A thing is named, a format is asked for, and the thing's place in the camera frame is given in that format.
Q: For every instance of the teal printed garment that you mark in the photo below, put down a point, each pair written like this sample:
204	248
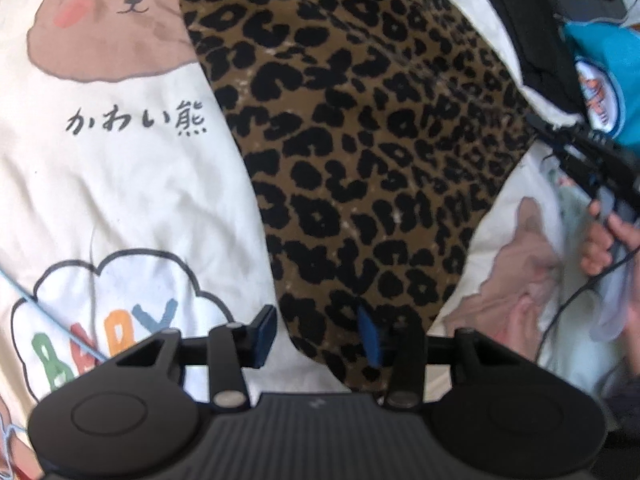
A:
607	61

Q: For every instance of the white cartoon bear bedsheet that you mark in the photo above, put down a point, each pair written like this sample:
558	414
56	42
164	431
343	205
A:
133	258

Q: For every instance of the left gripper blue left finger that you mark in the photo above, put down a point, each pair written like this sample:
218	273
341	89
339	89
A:
259	337

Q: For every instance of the person's right hand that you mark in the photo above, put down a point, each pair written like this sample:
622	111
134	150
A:
604	232

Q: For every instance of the black folded garment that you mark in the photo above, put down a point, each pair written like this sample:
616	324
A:
546	63

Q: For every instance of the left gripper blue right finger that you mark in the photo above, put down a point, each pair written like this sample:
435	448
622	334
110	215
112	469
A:
377	332

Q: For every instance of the leopard print garment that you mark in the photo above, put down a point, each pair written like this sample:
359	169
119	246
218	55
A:
376	134

